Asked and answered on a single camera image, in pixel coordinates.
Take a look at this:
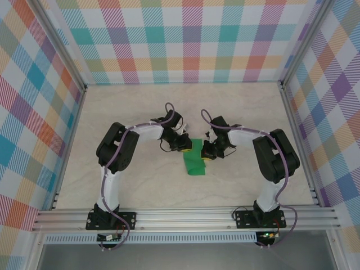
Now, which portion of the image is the green paper sheet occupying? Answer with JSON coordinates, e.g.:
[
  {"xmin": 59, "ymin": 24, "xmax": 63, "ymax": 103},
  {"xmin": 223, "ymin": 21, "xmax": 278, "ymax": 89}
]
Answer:
[{"xmin": 182, "ymin": 138, "xmax": 208, "ymax": 177}]

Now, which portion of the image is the right controller circuit board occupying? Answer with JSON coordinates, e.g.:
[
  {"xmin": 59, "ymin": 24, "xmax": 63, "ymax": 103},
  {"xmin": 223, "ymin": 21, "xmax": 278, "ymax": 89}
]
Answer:
[{"xmin": 256, "ymin": 231, "xmax": 279, "ymax": 240}]

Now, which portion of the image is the controller circuit board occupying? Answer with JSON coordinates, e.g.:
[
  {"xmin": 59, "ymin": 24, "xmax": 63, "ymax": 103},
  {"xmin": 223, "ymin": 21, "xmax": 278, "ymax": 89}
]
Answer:
[
  {"xmin": 97, "ymin": 233, "xmax": 122, "ymax": 242},
  {"xmin": 256, "ymin": 231, "xmax": 279, "ymax": 240}
]

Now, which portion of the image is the grey metal panel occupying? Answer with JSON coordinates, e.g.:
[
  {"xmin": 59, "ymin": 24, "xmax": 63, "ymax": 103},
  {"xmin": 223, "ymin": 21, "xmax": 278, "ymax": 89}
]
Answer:
[{"xmin": 36, "ymin": 243, "xmax": 338, "ymax": 270}]

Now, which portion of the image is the left controller circuit board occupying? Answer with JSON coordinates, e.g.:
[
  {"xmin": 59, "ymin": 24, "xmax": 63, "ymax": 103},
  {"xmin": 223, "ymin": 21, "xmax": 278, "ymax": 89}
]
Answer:
[{"xmin": 97, "ymin": 233, "xmax": 122, "ymax": 242}]

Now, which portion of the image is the aluminium frame rail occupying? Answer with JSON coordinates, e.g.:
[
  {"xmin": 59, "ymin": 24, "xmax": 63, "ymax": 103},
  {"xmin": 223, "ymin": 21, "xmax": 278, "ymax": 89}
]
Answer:
[{"xmin": 32, "ymin": 206, "xmax": 343, "ymax": 233}]

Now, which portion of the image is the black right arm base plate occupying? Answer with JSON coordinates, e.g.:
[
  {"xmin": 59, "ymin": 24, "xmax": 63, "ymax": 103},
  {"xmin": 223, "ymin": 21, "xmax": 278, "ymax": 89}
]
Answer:
[{"xmin": 235, "ymin": 210, "xmax": 287, "ymax": 229}]

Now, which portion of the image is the aluminium side rail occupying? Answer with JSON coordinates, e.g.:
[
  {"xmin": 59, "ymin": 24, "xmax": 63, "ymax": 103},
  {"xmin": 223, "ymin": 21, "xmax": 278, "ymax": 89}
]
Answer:
[
  {"xmin": 49, "ymin": 84, "xmax": 88, "ymax": 211},
  {"xmin": 280, "ymin": 83, "xmax": 322, "ymax": 208}
]

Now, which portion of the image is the slotted grey cable duct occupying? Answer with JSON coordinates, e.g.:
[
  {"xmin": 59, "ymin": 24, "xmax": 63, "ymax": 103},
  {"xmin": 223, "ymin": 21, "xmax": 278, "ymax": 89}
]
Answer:
[{"xmin": 44, "ymin": 232, "xmax": 258, "ymax": 244}]

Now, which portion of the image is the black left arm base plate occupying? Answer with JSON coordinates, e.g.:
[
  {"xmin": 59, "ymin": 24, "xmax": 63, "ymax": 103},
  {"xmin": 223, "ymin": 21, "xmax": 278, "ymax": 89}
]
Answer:
[{"xmin": 85, "ymin": 210, "xmax": 138, "ymax": 231}]

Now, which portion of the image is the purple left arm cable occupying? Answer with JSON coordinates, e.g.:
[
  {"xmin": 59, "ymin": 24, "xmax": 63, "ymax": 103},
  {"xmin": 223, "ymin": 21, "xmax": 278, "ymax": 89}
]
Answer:
[{"xmin": 98, "ymin": 102, "xmax": 176, "ymax": 251}]

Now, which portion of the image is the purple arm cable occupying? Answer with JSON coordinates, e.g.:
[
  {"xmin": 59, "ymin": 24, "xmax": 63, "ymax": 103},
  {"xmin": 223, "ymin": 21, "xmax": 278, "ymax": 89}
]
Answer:
[
  {"xmin": 98, "ymin": 102, "xmax": 176, "ymax": 251},
  {"xmin": 200, "ymin": 109, "xmax": 299, "ymax": 250}
]

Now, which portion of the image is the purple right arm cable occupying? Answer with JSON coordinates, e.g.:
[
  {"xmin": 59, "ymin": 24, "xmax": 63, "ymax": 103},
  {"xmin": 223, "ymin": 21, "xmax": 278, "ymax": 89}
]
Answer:
[{"xmin": 200, "ymin": 109, "xmax": 299, "ymax": 250}]

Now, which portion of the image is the aluminium corner post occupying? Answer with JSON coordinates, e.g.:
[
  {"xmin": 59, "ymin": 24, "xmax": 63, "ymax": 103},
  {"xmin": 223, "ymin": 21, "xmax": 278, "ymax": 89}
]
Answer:
[
  {"xmin": 30, "ymin": 0, "xmax": 88, "ymax": 92},
  {"xmin": 278, "ymin": 0, "xmax": 337, "ymax": 91}
]

